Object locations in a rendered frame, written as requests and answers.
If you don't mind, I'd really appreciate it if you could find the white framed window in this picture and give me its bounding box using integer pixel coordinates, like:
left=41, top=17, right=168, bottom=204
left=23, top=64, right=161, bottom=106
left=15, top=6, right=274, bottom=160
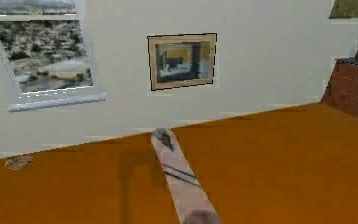
left=0, top=0, right=107, bottom=113

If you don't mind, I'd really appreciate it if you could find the small round brown object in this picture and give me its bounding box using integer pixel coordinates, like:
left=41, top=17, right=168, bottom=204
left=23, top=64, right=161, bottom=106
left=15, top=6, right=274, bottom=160
left=4, top=153, right=35, bottom=171

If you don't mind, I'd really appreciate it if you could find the tan framed wall picture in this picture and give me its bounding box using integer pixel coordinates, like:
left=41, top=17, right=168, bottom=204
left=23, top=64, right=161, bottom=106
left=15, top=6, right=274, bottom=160
left=146, top=32, right=218, bottom=92

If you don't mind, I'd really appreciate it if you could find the green framed wall picture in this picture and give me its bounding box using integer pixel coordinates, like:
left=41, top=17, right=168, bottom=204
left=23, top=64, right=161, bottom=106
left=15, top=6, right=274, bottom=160
left=329, top=0, right=358, bottom=20

